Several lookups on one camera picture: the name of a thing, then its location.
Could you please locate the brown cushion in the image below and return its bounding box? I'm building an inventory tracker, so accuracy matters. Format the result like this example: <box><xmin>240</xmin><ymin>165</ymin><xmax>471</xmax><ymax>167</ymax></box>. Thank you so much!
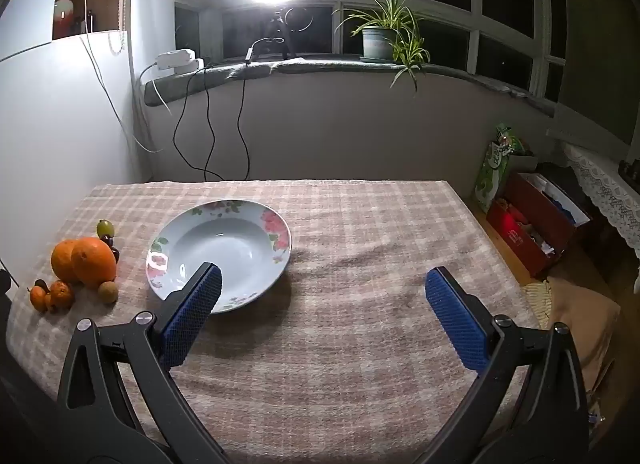
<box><xmin>542</xmin><ymin>276</ymin><xmax>621</xmax><ymax>405</ymax></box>

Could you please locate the thin white cable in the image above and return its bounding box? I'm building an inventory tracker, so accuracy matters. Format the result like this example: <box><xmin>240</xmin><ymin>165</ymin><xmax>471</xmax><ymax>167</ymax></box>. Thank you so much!
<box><xmin>80</xmin><ymin>0</ymin><xmax>163</xmax><ymax>154</ymax></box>

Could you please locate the white power strip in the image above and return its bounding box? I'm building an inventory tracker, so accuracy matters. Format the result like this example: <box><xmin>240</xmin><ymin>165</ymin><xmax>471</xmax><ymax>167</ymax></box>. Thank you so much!
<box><xmin>156</xmin><ymin>49</ymin><xmax>206</xmax><ymax>76</ymax></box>

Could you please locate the black power cable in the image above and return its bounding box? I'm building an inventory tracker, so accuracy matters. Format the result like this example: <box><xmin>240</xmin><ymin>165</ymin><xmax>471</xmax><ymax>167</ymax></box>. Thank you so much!
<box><xmin>172</xmin><ymin>64</ymin><xmax>223</xmax><ymax>182</ymax></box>

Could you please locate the checked beige tablecloth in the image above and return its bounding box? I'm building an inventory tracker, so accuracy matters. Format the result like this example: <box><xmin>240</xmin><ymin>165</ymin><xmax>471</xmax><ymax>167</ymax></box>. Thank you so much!
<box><xmin>5</xmin><ymin>180</ymin><xmax>543</xmax><ymax>464</ymax></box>

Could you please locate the potted spider plant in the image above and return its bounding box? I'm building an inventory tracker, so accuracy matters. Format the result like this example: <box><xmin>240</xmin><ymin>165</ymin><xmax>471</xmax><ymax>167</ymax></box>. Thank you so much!
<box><xmin>334</xmin><ymin>0</ymin><xmax>431</xmax><ymax>90</ymax></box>

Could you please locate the white refrigerator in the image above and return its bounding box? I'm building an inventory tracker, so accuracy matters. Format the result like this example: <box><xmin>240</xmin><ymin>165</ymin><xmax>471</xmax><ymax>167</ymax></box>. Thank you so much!
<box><xmin>0</xmin><ymin>0</ymin><xmax>142</xmax><ymax>290</ymax></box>

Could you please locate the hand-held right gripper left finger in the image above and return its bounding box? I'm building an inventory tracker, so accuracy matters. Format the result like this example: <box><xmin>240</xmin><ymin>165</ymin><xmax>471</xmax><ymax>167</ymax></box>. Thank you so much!
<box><xmin>56</xmin><ymin>261</ymin><xmax>231</xmax><ymax>464</ymax></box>

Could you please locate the black ring light cable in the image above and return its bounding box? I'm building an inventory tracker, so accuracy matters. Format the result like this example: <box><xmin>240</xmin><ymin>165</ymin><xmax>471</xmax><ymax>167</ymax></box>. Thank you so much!
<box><xmin>236</xmin><ymin>39</ymin><xmax>281</xmax><ymax>180</ymax></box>

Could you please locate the large red cardboard box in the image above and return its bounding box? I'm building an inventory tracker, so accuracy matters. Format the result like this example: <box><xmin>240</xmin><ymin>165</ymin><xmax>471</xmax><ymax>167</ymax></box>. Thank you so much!
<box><xmin>505</xmin><ymin>171</ymin><xmax>593</xmax><ymax>257</ymax></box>

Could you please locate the white lace cloth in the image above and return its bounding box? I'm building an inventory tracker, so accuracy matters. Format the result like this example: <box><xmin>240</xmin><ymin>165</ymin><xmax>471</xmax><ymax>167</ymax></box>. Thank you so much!
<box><xmin>562</xmin><ymin>141</ymin><xmax>640</xmax><ymax>260</ymax></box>

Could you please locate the large orange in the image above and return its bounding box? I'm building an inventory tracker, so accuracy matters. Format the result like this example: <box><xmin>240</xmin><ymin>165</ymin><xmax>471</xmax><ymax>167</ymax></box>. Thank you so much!
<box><xmin>71</xmin><ymin>238</ymin><xmax>118</xmax><ymax>290</ymax></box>
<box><xmin>51</xmin><ymin>240</ymin><xmax>81</xmax><ymax>285</ymax></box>

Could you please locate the white window frame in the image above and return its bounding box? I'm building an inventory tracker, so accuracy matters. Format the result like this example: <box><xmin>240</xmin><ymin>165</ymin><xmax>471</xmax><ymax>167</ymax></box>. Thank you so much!
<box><xmin>175</xmin><ymin>0</ymin><xmax>568</xmax><ymax>105</ymax></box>

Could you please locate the red ornament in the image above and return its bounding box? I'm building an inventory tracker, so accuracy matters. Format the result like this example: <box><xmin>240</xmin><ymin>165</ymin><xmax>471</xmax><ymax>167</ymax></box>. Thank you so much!
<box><xmin>52</xmin><ymin>0</ymin><xmax>81</xmax><ymax>40</ymax></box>

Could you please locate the floral white plate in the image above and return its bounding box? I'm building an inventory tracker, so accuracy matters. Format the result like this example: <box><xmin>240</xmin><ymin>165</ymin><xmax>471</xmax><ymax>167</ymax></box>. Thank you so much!
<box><xmin>145</xmin><ymin>199</ymin><xmax>293</xmax><ymax>315</ymax></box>

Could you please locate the small red cardboard box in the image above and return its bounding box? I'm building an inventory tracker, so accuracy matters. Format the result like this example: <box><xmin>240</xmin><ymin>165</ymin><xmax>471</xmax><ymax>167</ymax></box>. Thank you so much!
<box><xmin>486</xmin><ymin>198</ymin><xmax>563</xmax><ymax>280</ymax></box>

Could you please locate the green printed bag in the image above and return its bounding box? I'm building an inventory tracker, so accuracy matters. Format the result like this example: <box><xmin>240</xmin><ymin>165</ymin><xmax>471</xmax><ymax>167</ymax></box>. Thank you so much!
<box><xmin>474</xmin><ymin>124</ymin><xmax>526</xmax><ymax>215</ymax></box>

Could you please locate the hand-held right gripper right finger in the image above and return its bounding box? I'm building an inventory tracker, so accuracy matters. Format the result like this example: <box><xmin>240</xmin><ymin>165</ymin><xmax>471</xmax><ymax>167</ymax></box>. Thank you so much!
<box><xmin>415</xmin><ymin>266</ymin><xmax>593</xmax><ymax>464</ymax></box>

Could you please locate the flat white cable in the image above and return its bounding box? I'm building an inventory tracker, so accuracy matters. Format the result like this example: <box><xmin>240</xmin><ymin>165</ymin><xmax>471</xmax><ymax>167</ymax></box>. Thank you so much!
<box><xmin>139</xmin><ymin>61</ymin><xmax>173</xmax><ymax>115</ymax></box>

